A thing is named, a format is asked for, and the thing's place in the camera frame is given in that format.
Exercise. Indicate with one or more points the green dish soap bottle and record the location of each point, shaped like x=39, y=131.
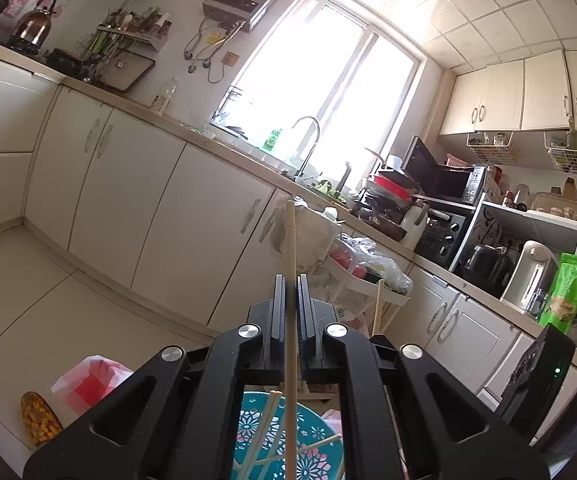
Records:
x=271, y=140

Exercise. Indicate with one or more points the black microwave oven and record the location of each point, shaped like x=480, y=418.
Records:
x=448, y=180

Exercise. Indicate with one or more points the steel kitchen faucet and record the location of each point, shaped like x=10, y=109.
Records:
x=313, y=132

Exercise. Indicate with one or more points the white plastic jug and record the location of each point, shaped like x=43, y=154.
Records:
x=413, y=227

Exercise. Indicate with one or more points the black frying pan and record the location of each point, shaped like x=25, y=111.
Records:
x=66, y=60

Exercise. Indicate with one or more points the green snack packet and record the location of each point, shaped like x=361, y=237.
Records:
x=565, y=292

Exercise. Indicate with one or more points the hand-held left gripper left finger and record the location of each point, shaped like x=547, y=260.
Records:
x=279, y=310

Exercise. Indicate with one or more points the white electric thermos pot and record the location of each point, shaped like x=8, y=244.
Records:
x=530, y=275

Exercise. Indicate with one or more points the stack of pans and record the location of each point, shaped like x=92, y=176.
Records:
x=388, y=192

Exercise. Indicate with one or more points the beige tray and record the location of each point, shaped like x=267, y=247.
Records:
x=128, y=70

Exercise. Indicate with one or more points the kitchen window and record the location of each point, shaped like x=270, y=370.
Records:
x=328, y=70

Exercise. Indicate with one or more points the red checked plastic tablecloth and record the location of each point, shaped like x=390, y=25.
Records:
x=93, y=385

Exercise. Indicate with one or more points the clear plastic bottle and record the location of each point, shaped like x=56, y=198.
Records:
x=164, y=95

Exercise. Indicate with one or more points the clear plastic bags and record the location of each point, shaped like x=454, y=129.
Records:
x=373, y=262

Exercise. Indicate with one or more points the cream upper kitchen cabinets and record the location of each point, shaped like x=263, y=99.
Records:
x=518, y=92

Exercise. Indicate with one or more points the long wooden chopstick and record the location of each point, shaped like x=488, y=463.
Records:
x=291, y=240
x=318, y=444
x=266, y=425
x=378, y=305

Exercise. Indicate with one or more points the yellow patterned slipper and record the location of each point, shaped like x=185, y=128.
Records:
x=41, y=420

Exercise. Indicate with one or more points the wall socket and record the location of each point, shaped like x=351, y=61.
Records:
x=231, y=59

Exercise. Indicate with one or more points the black cooking pot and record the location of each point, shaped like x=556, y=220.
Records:
x=485, y=262

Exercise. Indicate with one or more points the cream base kitchen cabinets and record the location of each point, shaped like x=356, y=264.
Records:
x=118, y=195

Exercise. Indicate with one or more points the white counter shelf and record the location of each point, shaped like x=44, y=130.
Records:
x=533, y=217

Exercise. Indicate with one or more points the wall utensil rack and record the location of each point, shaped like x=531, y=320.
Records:
x=133, y=27

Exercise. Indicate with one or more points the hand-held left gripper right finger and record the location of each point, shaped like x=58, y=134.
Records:
x=302, y=310

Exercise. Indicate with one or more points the steel kettle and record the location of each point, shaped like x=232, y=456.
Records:
x=33, y=22

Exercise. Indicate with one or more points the white plastic bag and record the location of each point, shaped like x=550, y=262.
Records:
x=318, y=237

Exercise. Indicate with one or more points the teal plastic basket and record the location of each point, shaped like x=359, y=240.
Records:
x=268, y=415

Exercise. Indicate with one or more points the white trolley cart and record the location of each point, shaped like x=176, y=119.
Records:
x=383, y=296

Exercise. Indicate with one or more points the black toaster oven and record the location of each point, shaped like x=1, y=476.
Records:
x=443, y=232

